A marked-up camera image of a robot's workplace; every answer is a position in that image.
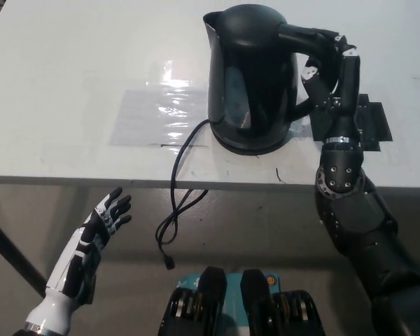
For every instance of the clear plastic sheet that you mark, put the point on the clear plastic sheet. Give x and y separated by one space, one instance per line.
154 115

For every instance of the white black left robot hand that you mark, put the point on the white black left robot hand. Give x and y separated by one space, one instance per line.
68 266

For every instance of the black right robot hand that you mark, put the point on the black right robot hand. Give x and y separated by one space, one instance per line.
350 91

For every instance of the round black kettle base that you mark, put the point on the round black kettle base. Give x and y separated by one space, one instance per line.
252 151

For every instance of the black electric kettle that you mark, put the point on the black electric kettle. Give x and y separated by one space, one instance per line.
252 70

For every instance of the black tape patch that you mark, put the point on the black tape patch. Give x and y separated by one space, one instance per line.
378 122

